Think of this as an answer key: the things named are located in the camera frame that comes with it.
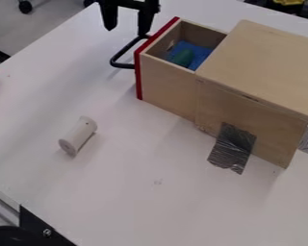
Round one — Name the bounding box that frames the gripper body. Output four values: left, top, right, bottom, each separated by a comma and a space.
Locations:
94, 0, 163, 8

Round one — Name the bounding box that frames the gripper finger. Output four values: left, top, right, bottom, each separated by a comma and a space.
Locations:
136, 5, 163, 37
98, 5, 121, 32

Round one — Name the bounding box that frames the black chair wheel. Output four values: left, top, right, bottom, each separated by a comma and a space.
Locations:
16, 0, 35, 14

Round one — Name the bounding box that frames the blue cloth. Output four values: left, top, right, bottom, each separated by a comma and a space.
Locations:
164, 39, 215, 72

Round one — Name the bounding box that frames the drawer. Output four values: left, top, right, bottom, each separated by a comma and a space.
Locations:
109, 16, 229, 123

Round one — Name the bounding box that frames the cabinet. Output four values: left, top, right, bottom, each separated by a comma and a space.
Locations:
193, 19, 308, 170

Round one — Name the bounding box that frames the green toy cylinder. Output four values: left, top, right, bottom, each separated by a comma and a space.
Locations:
171, 48, 195, 68

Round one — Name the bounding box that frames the black equipment base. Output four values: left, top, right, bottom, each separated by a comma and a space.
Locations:
0, 195, 79, 246

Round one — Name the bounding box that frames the white cylinder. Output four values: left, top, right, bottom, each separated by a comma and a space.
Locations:
57, 115, 99, 158

